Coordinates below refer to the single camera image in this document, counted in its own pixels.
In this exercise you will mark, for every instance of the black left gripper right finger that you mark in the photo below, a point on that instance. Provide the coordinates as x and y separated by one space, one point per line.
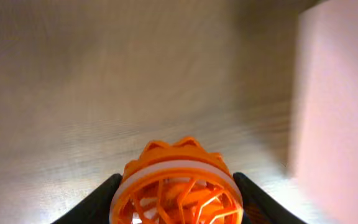
259 207

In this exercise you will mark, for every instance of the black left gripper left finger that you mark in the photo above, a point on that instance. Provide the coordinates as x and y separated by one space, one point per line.
95 207

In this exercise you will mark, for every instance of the pink open box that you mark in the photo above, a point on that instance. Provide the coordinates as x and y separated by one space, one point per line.
324 135

